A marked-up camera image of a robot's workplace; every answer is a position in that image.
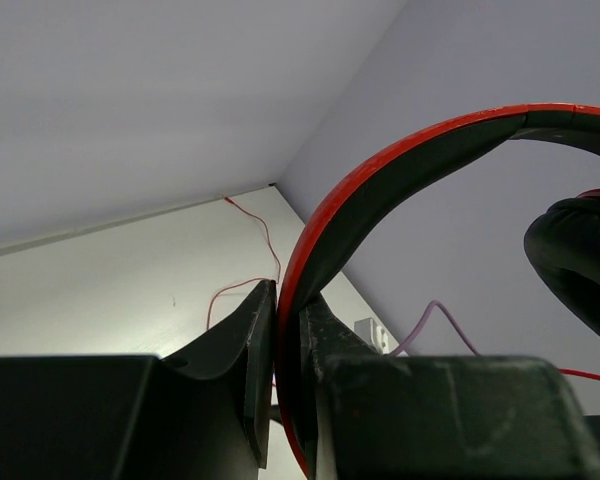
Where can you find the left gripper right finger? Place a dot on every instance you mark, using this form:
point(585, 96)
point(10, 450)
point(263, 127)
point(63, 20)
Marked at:
point(373, 416)

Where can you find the red black headphones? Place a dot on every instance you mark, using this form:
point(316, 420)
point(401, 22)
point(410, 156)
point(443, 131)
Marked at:
point(362, 199)

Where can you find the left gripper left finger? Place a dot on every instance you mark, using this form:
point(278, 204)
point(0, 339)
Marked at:
point(199, 413)

